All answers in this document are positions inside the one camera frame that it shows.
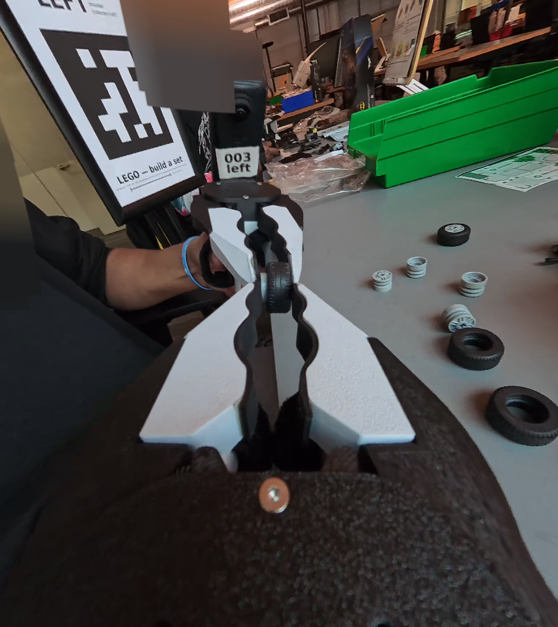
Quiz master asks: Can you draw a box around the black lego wheel grey rim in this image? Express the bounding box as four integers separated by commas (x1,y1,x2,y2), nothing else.
437,222,471,247
261,261,293,314

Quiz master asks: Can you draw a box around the wooden workbench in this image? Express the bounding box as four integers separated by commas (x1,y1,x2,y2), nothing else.
416,27,558,74

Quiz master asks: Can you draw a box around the black framed marker sign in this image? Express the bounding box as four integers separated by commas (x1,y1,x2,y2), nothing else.
0,0,206,227

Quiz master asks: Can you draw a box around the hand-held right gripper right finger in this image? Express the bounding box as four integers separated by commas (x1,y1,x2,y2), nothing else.
279,284,417,446

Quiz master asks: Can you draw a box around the person's left hand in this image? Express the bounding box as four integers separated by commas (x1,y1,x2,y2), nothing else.
186,235,238,298

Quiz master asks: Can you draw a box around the black rubber lego tire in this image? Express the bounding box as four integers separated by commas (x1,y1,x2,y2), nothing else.
447,327,505,371
485,386,558,446

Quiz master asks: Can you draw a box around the person's left forearm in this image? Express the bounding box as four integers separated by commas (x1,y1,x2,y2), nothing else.
105,238,196,310

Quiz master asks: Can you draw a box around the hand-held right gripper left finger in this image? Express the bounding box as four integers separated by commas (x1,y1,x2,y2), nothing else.
139,283,279,473

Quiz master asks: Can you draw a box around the pile of dark lego parts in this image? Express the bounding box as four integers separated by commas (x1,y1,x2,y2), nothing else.
264,105,358,165

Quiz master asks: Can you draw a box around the blue wristband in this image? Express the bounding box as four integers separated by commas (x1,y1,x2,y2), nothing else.
181,236,211,291

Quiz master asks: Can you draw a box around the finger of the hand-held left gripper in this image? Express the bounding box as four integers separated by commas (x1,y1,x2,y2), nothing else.
208,208,266,289
254,205,305,287

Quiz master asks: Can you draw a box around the green plastic bin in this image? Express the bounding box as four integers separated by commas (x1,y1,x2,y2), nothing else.
346,55,558,188

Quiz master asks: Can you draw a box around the blue box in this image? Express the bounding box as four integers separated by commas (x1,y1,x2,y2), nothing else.
281,94,319,114

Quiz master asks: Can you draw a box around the black office chair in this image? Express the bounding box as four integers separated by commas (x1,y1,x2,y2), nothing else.
112,289,226,348

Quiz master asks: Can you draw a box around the green white instruction sheet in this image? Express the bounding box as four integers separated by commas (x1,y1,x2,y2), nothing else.
455,145,558,193

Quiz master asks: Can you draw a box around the person's black shirt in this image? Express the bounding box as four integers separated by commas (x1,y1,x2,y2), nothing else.
0,196,191,627

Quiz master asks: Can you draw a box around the dark printed box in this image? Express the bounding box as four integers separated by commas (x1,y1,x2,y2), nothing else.
334,15,375,113

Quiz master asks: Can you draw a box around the standing instruction board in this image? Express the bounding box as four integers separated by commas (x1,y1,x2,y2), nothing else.
382,0,431,86

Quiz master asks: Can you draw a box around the clear plastic bag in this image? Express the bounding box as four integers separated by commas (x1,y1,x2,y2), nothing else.
265,156,373,202

